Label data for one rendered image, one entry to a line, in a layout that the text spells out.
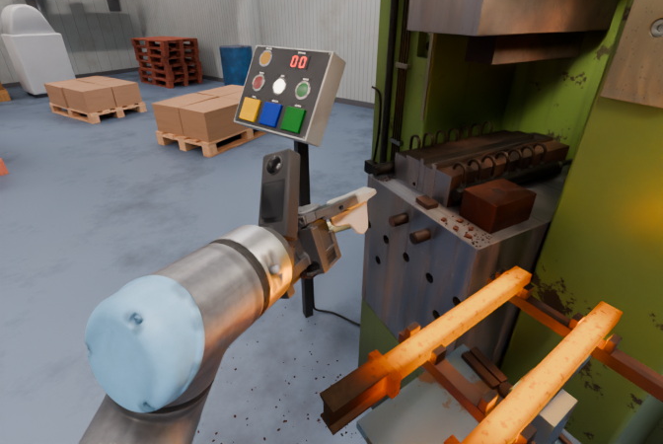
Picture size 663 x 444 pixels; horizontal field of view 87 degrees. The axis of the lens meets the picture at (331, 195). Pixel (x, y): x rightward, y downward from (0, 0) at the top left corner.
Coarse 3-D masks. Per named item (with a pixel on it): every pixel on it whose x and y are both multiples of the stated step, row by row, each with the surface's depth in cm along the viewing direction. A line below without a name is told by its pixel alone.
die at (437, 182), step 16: (448, 144) 97; (464, 144) 95; (480, 144) 92; (528, 144) 92; (560, 144) 94; (400, 160) 91; (416, 160) 85; (464, 160) 83; (480, 160) 84; (496, 160) 84; (512, 160) 84; (528, 160) 87; (560, 160) 94; (400, 176) 93; (416, 176) 86; (432, 176) 81; (448, 176) 77; (480, 176) 81; (544, 176) 94; (432, 192) 83; (448, 192) 78
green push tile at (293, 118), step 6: (288, 108) 110; (294, 108) 109; (288, 114) 110; (294, 114) 108; (300, 114) 107; (288, 120) 109; (294, 120) 108; (300, 120) 107; (282, 126) 110; (288, 126) 109; (294, 126) 108; (300, 126) 107; (294, 132) 108
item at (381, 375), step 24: (504, 288) 55; (456, 312) 51; (480, 312) 51; (432, 336) 47; (456, 336) 49; (384, 360) 43; (408, 360) 44; (336, 384) 40; (360, 384) 40; (384, 384) 43; (336, 408) 38; (360, 408) 42
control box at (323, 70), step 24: (264, 48) 120; (288, 48) 114; (264, 72) 118; (288, 72) 113; (312, 72) 107; (336, 72) 108; (264, 96) 117; (288, 96) 111; (312, 96) 106; (240, 120) 122; (312, 120) 106; (312, 144) 110
